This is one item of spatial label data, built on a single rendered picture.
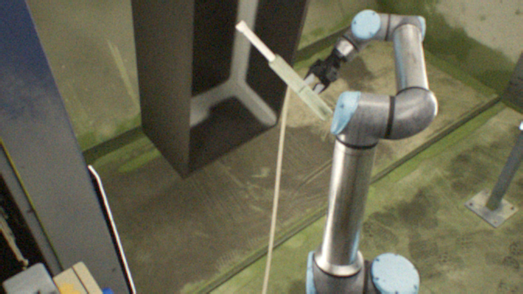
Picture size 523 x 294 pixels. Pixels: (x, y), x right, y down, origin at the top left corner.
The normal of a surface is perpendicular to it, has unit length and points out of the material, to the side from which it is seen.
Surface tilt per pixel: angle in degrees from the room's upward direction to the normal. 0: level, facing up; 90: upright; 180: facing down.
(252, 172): 0
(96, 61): 57
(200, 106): 12
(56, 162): 90
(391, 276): 5
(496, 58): 90
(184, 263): 0
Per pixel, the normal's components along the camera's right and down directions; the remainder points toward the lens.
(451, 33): -0.79, 0.44
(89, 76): 0.51, 0.09
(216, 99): 0.13, -0.58
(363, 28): -0.21, 0.04
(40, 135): 0.62, 0.56
